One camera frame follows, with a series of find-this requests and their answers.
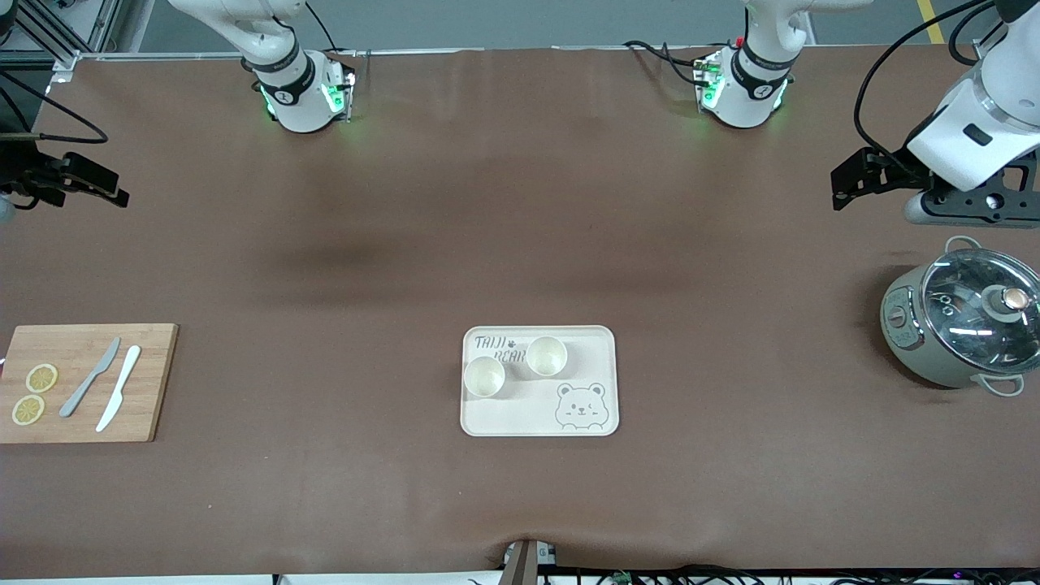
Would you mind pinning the grey-green cooking pot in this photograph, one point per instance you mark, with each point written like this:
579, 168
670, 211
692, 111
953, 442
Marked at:
910, 341

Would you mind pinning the cream paper cup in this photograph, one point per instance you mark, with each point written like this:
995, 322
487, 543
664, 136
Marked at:
546, 356
484, 378

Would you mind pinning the brown table mat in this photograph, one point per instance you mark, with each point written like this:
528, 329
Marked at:
520, 203

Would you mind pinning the wooden cutting board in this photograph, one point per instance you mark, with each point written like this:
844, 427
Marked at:
81, 422

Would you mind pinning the yellow lemon slice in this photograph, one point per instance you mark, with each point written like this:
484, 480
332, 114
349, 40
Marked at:
28, 409
41, 378

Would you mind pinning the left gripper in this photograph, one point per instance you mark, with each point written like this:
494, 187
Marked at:
891, 162

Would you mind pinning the white plastic knife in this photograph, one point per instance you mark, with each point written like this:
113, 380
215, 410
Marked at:
122, 378

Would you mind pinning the grey plastic knife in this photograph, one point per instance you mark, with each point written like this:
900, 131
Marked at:
89, 378

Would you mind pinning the aluminium frame profile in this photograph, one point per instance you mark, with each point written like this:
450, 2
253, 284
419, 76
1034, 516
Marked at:
61, 53

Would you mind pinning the glass pot lid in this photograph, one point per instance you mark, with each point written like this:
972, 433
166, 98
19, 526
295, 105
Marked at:
967, 309

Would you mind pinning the green-lit arm base box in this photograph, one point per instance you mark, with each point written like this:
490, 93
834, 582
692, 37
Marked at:
708, 81
337, 89

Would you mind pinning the white bear print tray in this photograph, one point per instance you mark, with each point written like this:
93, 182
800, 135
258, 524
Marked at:
528, 414

